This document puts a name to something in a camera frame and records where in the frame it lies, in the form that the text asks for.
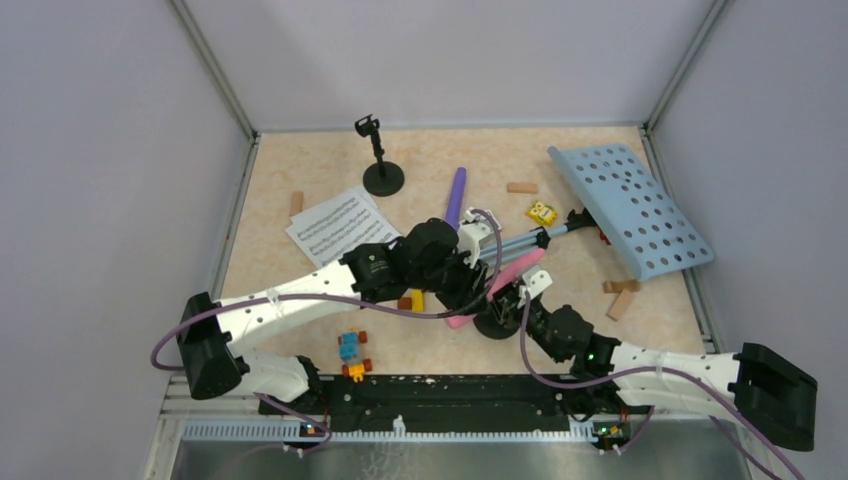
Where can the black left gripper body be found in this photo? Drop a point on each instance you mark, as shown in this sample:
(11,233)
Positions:
(454,281)

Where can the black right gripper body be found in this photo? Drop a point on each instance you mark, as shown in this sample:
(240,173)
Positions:
(534,315)

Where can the black microphone stand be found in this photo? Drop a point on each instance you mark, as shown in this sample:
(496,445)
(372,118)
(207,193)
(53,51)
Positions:
(383,178)
(503,317)

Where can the pink toy microphone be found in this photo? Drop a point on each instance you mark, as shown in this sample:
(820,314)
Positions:
(505,277)

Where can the purple toy microphone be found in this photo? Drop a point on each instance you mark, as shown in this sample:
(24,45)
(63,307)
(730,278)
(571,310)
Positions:
(455,198)

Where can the light blue music stand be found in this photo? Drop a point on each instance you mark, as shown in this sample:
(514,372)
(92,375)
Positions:
(638,216)

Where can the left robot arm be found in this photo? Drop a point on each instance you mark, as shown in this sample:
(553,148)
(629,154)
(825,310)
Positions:
(217,339)

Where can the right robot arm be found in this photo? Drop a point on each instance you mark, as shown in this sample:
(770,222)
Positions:
(754,387)

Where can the yellow wooden block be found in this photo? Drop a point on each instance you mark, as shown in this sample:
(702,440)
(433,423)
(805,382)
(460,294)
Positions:
(417,301)

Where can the blue playing card box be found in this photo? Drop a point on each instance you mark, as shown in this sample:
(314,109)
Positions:
(472,216)

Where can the wooden block right side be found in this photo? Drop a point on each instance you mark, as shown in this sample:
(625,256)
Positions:
(620,305)

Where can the yellow owl number block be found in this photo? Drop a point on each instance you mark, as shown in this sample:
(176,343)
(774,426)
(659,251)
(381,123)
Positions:
(542,214)

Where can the blue toy brick car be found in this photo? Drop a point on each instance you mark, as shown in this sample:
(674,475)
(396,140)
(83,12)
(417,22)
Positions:
(355,365)

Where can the light wooden block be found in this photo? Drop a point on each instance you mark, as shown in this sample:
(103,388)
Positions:
(522,188)

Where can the wooden block far left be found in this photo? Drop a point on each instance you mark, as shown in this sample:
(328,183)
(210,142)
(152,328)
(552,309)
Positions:
(296,203)

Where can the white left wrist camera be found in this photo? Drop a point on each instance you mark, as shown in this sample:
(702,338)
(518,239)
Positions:
(472,238)

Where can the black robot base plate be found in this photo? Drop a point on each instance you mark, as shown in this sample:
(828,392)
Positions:
(450,404)

